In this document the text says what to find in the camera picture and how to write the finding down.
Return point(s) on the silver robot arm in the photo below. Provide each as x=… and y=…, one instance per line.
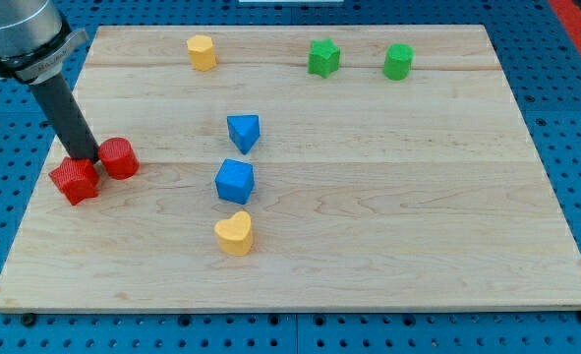
x=35, y=40

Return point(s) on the blue triangle block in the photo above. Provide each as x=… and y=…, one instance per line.
x=244, y=131

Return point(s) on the yellow heart block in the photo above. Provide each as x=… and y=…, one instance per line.
x=235, y=234

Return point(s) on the yellow hexagon block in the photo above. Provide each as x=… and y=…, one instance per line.
x=201, y=51

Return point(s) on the wooden board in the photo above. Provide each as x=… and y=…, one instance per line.
x=371, y=195

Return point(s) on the blue cube block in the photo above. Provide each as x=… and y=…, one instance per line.
x=235, y=181

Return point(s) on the green star block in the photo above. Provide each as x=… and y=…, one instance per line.
x=324, y=58

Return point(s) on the green cylinder block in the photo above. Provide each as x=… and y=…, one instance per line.
x=398, y=61

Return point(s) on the red cylinder block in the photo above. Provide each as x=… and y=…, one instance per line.
x=118, y=158

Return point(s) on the red star block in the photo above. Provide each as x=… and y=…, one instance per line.
x=76, y=179

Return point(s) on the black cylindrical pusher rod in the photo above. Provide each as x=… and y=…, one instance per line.
x=57, y=102

